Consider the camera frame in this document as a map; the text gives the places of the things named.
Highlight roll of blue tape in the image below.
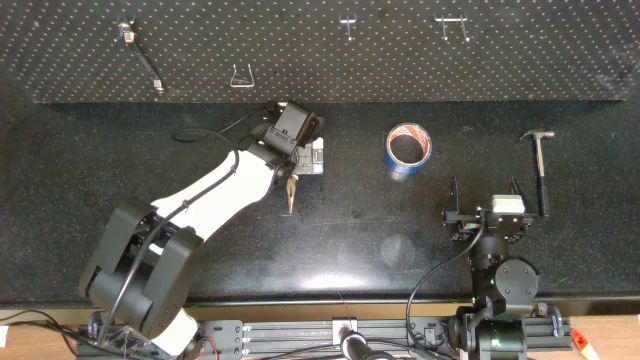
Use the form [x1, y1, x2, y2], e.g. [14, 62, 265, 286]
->
[383, 122, 434, 177]

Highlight mounting rail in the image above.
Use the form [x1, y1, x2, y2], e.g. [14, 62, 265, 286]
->
[74, 304, 574, 360]

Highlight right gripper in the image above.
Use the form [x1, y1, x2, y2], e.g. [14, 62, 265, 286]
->
[441, 175, 537, 244]

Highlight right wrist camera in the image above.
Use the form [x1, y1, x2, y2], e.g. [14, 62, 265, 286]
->
[489, 194, 527, 217]

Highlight black cable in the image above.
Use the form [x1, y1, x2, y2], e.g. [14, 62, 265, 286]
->
[405, 219, 487, 360]
[97, 104, 274, 346]

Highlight looped metal hook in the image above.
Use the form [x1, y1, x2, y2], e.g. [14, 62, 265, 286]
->
[229, 63, 257, 90]

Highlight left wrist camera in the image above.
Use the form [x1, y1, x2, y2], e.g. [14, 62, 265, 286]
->
[293, 137, 326, 176]

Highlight black pegboard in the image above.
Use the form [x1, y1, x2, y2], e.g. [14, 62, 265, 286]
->
[0, 0, 640, 105]

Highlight wrench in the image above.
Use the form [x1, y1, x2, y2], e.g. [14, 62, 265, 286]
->
[118, 19, 166, 95]

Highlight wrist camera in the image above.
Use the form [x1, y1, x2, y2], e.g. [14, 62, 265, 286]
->
[293, 137, 326, 176]
[489, 194, 527, 217]

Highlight double-prong metal hook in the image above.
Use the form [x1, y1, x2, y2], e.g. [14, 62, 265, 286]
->
[433, 13, 472, 44]

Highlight thin black wire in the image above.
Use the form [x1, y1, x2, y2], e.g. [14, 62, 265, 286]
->
[0, 308, 81, 359]

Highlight hammer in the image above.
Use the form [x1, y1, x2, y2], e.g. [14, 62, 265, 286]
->
[518, 128, 556, 220]

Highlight red and yellow object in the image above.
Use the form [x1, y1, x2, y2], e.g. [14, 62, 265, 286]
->
[571, 327, 602, 360]

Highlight black and white pliers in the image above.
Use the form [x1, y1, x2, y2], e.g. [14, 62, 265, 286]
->
[285, 174, 300, 215]

